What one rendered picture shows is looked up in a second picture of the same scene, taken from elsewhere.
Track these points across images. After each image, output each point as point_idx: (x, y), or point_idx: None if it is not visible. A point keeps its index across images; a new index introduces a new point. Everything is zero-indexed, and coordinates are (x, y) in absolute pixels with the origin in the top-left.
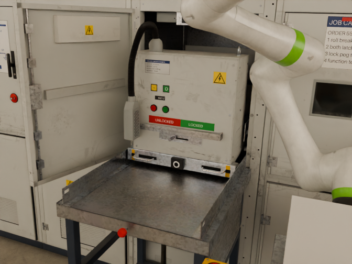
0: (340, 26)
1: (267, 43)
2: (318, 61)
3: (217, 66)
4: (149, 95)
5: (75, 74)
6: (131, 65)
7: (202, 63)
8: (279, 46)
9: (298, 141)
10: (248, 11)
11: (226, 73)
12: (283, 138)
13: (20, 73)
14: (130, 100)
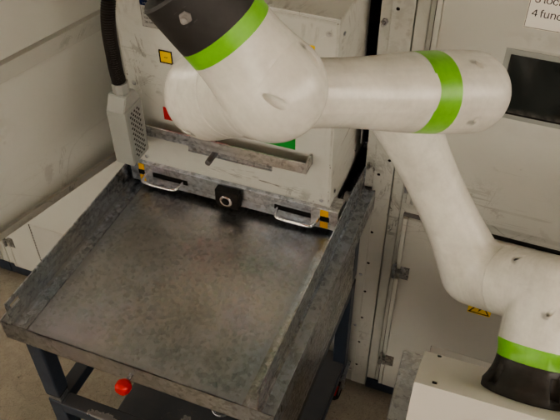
0: None
1: (372, 124)
2: (492, 121)
3: (295, 31)
4: (158, 71)
5: None
6: (107, 26)
7: None
8: (401, 122)
9: (448, 230)
10: (327, 73)
11: (314, 47)
12: (421, 217)
13: None
14: (117, 92)
